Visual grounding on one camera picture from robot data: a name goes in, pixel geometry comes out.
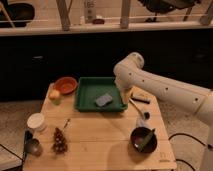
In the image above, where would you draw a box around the yellow green fruit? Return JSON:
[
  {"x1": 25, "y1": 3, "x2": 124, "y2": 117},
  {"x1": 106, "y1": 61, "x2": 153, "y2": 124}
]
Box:
[{"x1": 48, "y1": 89, "x2": 61, "y2": 105}]

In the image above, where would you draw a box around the bunch of dark grapes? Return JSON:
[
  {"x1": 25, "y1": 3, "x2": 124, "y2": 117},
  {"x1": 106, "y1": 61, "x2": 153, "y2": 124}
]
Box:
[{"x1": 52, "y1": 127, "x2": 68, "y2": 154}]

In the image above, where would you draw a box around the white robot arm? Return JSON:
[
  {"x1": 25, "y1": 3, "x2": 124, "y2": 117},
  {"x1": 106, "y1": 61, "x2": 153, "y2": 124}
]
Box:
[{"x1": 113, "y1": 52, "x2": 213, "y2": 171}]

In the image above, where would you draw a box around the dark brown bowl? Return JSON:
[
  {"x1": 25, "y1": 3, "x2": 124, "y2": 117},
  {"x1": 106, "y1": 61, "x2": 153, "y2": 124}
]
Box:
[{"x1": 130, "y1": 127, "x2": 157, "y2": 153}]

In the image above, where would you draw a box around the white bottle in background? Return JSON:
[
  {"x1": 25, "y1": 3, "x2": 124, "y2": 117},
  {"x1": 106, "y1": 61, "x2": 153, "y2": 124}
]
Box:
[{"x1": 84, "y1": 0, "x2": 96, "y2": 23}]

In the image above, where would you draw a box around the green plastic tray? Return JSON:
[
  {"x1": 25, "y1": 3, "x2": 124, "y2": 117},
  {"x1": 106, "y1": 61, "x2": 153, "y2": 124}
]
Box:
[{"x1": 75, "y1": 77, "x2": 127, "y2": 112}]

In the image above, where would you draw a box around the wooden spoon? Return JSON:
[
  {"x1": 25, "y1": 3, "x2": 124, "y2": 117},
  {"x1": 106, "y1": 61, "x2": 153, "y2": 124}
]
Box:
[{"x1": 129, "y1": 98, "x2": 144, "y2": 118}]

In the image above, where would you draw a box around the black round chair left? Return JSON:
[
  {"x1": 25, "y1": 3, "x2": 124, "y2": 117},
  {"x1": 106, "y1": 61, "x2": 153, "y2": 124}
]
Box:
[{"x1": 0, "y1": 0, "x2": 35, "y2": 28}]

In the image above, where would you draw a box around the white cup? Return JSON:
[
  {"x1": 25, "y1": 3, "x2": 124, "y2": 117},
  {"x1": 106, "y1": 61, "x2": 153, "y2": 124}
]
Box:
[{"x1": 27, "y1": 113, "x2": 46, "y2": 132}]

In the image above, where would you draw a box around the black office chair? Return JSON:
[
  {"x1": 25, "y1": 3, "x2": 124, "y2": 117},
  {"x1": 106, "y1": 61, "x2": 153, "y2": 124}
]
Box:
[{"x1": 138, "y1": 0, "x2": 201, "y2": 22}]

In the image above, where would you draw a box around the orange bowl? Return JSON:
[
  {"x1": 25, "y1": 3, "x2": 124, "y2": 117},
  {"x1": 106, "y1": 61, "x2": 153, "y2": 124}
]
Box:
[{"x1": 54, "y1": 77, "x2": 78, "y2": 95}]

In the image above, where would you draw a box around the green vegetable in bowl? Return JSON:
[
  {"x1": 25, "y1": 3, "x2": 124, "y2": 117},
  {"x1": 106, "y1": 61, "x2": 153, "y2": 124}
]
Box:
[{"x1": 138, "y1": 129, "x2": 155, "y2": 152}]

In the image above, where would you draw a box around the blue grey sponge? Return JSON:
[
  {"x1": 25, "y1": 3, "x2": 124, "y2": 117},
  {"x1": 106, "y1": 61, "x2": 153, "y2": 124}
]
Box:
[{"x1": 95, "y1": 93, "x2": 113, "y2": 107}]

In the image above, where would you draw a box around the black cable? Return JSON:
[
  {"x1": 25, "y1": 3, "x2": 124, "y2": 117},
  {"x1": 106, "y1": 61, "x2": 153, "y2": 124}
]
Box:
[{"x1": 168, "y1": 132, "x2": 209, "y2": 171}]

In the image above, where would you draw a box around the small red dish background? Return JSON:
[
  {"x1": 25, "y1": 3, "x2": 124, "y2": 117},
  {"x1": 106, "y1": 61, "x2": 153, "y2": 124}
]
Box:
[{"x1": 92, "y1": 18, "x2": 105, "y2": 25}]

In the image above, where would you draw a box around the small black white object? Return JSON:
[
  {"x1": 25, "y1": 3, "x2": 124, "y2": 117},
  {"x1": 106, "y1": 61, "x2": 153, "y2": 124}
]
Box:
[{"x1": 136, "y1": 110, "x2": 150, "y2": 128}]

